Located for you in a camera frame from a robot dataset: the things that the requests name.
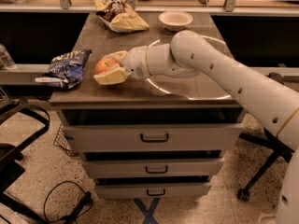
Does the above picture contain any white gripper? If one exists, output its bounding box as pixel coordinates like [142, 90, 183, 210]
[93, 46, 150, 85]

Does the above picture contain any red apple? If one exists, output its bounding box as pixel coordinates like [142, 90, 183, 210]
[94, 58, 118, 74]

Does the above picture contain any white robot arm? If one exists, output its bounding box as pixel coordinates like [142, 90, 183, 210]
[94, 30, 299, 224]

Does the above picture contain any yellow brown chip bag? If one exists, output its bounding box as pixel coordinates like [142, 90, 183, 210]
[93, 0, 150, 33]

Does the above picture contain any blue chip bag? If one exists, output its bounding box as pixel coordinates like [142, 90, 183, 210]
[35, 49, 92, 90]

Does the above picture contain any white bowl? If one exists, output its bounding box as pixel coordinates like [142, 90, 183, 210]
[159, 11, 193, 32]

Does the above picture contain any top drawer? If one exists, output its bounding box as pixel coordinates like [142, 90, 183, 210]
[63, 123, 243, 153]

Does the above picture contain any drawer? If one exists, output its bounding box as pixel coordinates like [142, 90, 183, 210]
[83, 158, 224, 179]
[94, 182, 211, 199]
[63, 123, 243, 153]

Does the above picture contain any grey drawer cabinet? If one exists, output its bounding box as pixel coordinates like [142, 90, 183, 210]
[50, 12, 245, 186]

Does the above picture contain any middle drawer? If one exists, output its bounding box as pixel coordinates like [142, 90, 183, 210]
[83, 158, 224, 179]

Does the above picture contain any clear plastic bottle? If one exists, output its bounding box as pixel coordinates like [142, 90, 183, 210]
[0, 44, 16, 70]

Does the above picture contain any bottom drawer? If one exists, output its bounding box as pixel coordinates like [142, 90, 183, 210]
[94, 182, 211, 199]

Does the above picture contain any black chair left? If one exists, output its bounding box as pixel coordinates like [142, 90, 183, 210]
[0, 98, 50, 224]

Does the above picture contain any wire mesh basket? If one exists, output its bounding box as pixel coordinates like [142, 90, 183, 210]
[53, 124, 78, 158]

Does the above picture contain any black cable on floor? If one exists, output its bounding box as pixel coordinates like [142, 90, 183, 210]
[43, 180, 94, 224]

